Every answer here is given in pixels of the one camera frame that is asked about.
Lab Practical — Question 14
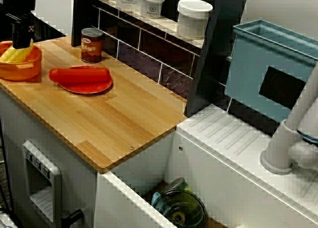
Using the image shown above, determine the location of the white sink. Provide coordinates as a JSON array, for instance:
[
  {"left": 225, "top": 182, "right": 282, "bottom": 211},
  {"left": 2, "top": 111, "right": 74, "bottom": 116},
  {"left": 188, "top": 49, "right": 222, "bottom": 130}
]
[{"left": 0, "top": 87, "right": 318, "bottom": 228}]

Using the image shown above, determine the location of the dark tiled backsplash shelf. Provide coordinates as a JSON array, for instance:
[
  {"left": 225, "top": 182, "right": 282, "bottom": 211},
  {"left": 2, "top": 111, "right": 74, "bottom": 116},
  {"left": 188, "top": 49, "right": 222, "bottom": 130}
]
[{"left": 71, "top": 0, "right": 250, "bottom": 117}]

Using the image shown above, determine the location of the red toy sausage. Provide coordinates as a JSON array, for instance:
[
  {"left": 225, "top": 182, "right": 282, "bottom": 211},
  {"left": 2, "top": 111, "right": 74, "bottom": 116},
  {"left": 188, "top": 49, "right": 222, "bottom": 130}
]
[{"left": 48, "top": 67, "right": 111, "bottom": 85}]

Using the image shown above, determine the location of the light blue spatula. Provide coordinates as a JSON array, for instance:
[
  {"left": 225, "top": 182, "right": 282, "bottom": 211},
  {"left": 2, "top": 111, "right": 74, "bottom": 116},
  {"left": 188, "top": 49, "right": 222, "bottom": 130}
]
[{"left": 151, "top": 191, "right": 162, "bottom": 209}]

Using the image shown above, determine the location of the grey toy faucet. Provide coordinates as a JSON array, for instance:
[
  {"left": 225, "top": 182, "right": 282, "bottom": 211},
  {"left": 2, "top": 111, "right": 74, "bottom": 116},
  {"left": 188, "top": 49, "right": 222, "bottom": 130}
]
[{"left": 259, "top": 63, "right": 318, "bottom": 175}]

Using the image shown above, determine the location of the toy beans can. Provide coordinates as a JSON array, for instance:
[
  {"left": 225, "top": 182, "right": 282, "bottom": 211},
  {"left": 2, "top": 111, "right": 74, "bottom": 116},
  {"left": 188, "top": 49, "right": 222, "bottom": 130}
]
[{"left": 80, "top": 27, "right": 104, "bottom": 64}]

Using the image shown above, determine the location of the yellow toy corn cob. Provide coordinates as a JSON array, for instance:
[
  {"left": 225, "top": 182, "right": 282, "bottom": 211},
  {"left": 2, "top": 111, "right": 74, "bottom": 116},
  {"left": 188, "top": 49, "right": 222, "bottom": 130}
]
[{"left": 0, "top": 38, "right": 34, "bottom": 64}]

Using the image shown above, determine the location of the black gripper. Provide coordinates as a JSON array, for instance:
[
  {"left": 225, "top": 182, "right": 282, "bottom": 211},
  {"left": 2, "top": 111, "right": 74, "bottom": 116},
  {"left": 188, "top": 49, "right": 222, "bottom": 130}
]
[{"left": 2, "top": 0, "right": 38, "bottom": 50}]

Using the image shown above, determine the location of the glass pot lid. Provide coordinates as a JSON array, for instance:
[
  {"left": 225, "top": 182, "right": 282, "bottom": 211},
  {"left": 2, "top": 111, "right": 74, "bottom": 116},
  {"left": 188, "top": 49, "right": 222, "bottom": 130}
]
[{"left": 158, "top": 187, "right": 208, "bottom": 228}]

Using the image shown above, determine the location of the green toy can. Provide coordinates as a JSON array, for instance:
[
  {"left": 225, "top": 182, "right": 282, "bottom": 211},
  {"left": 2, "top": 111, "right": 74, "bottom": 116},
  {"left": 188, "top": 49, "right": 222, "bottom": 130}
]
[{"left": 162, "top": 177, "right": 192, "bottom": 197}]

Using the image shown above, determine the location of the grey dispenser panel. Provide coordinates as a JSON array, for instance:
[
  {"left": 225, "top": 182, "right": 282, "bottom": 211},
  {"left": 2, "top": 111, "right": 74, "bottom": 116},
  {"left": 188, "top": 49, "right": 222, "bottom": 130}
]
[{"left": 22, "top": 140, "right": 63, "bottom": 224}]

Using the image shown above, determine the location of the orange toy pot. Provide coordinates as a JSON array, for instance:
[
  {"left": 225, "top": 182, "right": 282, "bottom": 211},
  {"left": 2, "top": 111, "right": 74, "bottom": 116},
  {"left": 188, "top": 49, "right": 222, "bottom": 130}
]
[{"left": 0, "top": 41, "right": 42, "bottom": 82}]

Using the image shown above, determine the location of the black cabinet handle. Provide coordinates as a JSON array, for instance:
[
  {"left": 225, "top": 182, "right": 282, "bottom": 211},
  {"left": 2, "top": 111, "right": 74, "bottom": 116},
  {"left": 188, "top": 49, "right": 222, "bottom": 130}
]
[{"left": 61, "top": 209, "right": 85, "bottom": 228}]

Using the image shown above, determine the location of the red toy plate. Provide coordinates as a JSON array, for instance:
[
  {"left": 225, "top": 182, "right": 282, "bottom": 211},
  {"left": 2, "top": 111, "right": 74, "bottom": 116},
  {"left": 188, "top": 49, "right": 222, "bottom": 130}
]
[{"left": 58, "top": 66, "right": 114, "bottom": 95}]

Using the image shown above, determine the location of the teal plastic bin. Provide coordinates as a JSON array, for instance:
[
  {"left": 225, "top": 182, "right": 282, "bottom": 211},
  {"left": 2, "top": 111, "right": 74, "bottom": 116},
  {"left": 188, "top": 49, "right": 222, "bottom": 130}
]
[{"left": 224, "top": 19, "right": 318, "bottom": 137}]

